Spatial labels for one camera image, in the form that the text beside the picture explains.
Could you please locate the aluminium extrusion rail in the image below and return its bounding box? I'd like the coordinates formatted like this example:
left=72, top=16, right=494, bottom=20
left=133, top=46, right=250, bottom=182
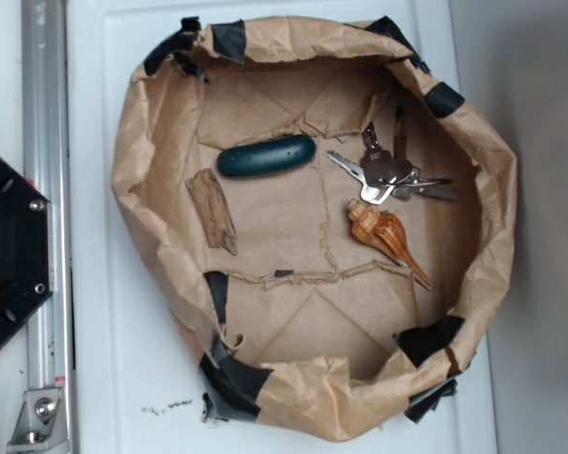
left=21, top=1, right=76, bottom=453

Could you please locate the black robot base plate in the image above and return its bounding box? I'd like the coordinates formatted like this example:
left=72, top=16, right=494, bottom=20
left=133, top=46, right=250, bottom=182
left=0, top=157, right=52, bottom=350

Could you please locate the silver key bunch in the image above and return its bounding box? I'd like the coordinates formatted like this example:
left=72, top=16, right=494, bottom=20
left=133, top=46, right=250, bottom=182
left=327, top=106, right=458, bottom=205

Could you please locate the orange striped spiral seashell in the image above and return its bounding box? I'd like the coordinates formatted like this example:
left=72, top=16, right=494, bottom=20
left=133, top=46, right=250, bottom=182
left=347, top=199, right=435, bottom=290

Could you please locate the dark green plastic pickle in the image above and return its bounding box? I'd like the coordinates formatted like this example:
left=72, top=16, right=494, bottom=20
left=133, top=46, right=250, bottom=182
left=217, top=134, right=316, bottom=178

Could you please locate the brown paper bag bin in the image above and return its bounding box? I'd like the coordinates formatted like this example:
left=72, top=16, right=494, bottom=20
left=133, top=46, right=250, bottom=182
left=112, top=17, right=517, bottom=442

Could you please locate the metal corner bracket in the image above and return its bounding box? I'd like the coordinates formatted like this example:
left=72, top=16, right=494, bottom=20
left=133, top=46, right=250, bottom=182
left=7, top=388, right=71, bottom=454

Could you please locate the brown wood bark piece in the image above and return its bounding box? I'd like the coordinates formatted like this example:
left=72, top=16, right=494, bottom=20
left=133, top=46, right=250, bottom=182
left=186, top=168, right=238, bottom=256

